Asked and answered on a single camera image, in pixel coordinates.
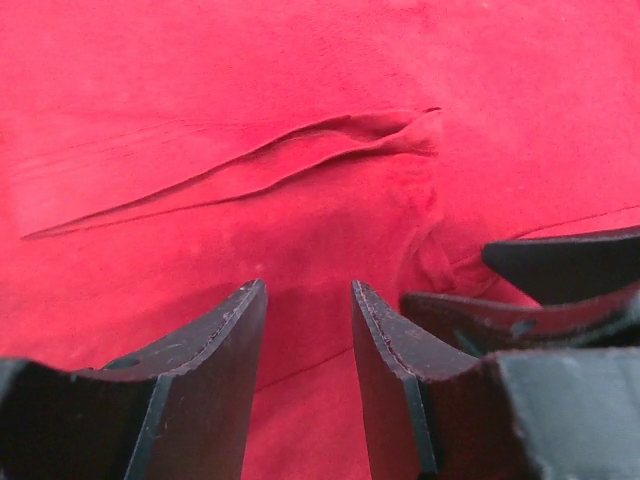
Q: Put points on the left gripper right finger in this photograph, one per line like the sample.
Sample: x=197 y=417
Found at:
x=434 y=411

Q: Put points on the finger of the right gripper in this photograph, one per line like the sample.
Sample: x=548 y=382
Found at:
x=610 y=320
x=569 y=268

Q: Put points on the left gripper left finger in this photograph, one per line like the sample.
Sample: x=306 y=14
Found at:
x=178 y=408

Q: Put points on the dark red t shirt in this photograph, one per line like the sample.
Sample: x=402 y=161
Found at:
x=155 y=155

